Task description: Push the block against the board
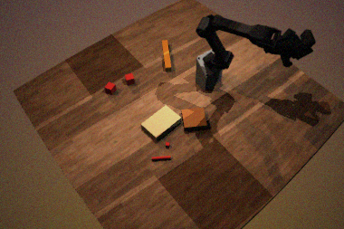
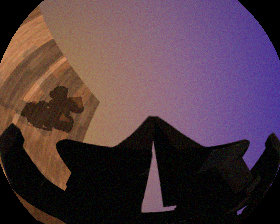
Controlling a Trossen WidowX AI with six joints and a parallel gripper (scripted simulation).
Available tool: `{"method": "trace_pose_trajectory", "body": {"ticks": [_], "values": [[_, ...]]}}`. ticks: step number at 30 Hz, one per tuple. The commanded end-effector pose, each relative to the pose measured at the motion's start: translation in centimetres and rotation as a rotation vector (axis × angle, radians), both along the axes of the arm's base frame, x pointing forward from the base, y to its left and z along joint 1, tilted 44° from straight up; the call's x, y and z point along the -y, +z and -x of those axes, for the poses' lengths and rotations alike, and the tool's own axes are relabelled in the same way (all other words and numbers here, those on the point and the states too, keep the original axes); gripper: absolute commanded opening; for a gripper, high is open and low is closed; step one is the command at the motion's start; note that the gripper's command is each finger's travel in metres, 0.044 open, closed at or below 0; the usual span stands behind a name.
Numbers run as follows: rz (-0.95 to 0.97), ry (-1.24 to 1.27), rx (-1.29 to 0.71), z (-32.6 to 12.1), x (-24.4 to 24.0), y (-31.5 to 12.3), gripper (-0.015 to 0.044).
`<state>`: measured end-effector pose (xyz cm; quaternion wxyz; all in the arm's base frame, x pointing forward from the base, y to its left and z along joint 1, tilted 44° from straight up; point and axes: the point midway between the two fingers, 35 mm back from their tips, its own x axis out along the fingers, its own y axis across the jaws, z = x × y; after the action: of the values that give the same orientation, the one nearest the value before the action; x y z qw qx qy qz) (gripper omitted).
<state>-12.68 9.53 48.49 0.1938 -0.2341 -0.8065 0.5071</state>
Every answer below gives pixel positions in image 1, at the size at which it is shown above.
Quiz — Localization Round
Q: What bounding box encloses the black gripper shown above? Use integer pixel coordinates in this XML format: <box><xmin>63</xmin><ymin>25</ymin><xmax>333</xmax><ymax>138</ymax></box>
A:
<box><xmin>281</xmin><ymin>30</ymin><xmax>316</xmax><ymax>67</ymax></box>

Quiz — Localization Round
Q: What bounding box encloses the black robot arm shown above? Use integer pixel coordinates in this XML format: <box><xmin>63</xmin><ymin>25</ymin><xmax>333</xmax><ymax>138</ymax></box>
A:
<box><xmin>196</xmin><ymin>14</ymin><xmax>301</xmax><ymax>70</ymax></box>

